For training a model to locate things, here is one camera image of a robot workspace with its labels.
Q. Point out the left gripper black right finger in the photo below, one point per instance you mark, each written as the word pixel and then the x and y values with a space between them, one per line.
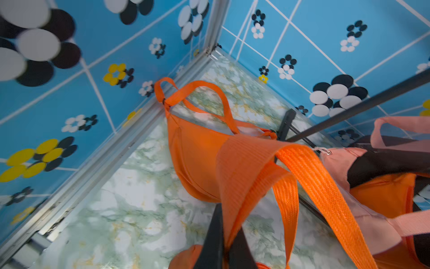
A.
pixel 239 256

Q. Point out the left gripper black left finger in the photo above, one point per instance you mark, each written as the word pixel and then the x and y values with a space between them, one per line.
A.
pixel 212 254

